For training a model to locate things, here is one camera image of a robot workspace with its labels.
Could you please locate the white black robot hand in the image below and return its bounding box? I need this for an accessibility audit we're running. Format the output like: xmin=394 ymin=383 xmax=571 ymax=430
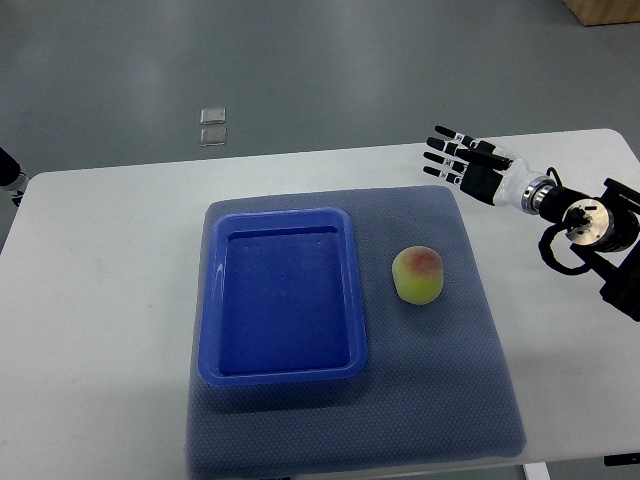
xmin=423 ymin=125 xmax=536 ymax=208

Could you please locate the green red peach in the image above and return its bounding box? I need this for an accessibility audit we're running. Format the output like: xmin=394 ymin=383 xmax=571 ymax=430
xmin=391 ymin=246 xmax=444 ymax=305

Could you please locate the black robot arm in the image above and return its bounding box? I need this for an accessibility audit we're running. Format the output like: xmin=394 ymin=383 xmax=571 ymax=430
xmin=521 ymin=168 xmax=639 ymax=321

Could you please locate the upper metal floor plate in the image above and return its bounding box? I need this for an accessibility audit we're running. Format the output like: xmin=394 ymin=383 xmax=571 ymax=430
xmin=200 ymin=107 xmax=226 ymax=125

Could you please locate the metal floor plate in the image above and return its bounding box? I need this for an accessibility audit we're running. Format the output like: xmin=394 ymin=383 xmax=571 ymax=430
xmin=200 ymin=126 xmax=227 ymax=147
xmin=200 ymin=107 xmax=226 ymax=125

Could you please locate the lower metal floor plate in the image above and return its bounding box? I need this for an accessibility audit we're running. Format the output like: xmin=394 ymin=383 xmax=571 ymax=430
xmin=200 ymin=126 xmax=227 ymax=147

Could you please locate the wooden box corner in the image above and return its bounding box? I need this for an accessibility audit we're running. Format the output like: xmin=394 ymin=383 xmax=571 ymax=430
xmin=564 ymin=0 xmax=639 ymax=27

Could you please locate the grey blue mat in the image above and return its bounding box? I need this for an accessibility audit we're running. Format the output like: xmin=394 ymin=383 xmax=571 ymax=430
xmin=186 ymin=186 xmax=526 ymax=479

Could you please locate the blue plastic tray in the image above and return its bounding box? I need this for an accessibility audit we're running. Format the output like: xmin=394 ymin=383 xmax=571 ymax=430
xmin=196 ymin=207 xmax=368 ymax=388

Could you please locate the black table clamp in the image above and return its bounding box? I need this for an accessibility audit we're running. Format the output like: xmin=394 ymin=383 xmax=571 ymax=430
xmin=603 ymin=453 xmax=640 ymax=467

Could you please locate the person's shoe at left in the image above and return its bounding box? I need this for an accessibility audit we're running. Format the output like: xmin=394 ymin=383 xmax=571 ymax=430
xmin=0 ymin=148 xmax=29 ymax=207

